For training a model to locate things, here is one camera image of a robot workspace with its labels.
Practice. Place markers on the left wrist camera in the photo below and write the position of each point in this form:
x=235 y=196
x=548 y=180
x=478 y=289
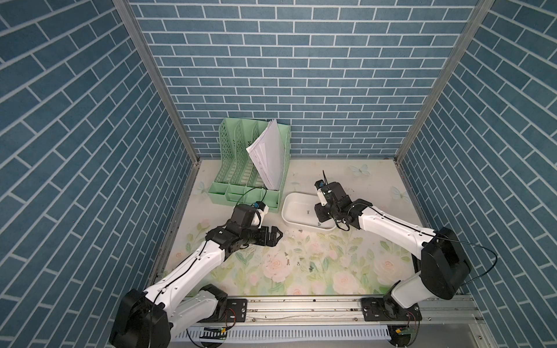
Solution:
x=246 y=215

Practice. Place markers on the white paper stack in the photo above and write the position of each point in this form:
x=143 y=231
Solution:
x=267 y=153

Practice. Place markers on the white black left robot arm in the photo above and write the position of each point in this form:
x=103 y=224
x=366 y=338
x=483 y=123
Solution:
x=155 y=315

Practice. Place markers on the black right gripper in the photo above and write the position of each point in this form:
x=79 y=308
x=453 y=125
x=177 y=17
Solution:
x=318 y=209

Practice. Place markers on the white plastic storage box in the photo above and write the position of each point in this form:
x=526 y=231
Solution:
x=298 y=212

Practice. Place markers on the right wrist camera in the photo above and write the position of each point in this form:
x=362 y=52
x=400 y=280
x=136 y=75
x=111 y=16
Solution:
x=319 y=185

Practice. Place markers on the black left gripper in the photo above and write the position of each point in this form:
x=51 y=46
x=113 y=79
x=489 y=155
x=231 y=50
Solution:
x=271 y=241

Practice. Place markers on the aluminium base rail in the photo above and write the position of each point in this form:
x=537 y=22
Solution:
x=344 y=321

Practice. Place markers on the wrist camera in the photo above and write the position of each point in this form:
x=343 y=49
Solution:
x=319 y=185
x=246 y=215

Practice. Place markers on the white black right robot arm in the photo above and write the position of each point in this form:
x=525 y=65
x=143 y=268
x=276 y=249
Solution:
x=444 y=265

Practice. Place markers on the green plastic file organizer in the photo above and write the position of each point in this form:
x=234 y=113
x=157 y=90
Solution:
x=238 y=180

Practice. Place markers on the floral table mat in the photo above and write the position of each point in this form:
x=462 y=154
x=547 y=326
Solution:
x=306 y=262

